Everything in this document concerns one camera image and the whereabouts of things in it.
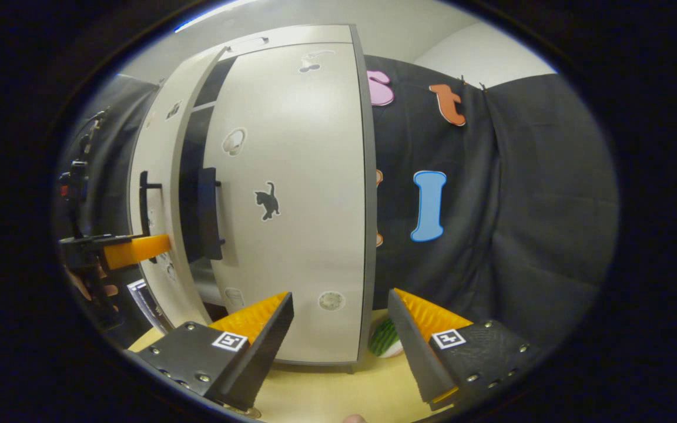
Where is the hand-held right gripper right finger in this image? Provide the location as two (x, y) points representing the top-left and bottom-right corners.
(387, 288), (546, 412)

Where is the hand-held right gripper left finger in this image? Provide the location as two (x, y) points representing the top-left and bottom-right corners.
(124, 291), (294, 412)

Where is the round brown coaster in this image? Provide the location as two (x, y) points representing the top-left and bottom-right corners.
(221, 402), (263, 419)

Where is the white cabinet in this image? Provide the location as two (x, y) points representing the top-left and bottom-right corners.
(159, 23), (379, 374)

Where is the white cabinet door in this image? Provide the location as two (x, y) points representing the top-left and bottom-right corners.
(202, 42), (377, 365)
(129, 47), (227, 330)

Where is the white cabinet drawer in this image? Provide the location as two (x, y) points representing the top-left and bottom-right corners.
(221, 25), (356, 56)

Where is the watermelon slice toy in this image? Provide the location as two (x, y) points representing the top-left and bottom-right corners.
(369, 317), (405, 359)

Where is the dark blue book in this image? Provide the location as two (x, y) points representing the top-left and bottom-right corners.
(128, 280), (170, 333)

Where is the black backdrop cloth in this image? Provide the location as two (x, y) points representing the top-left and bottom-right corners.
(365, 54), (620, 353)
(53, 73), (160, 330)

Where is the black left door handle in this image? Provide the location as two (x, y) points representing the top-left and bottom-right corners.
(139, 170), (164, 264)

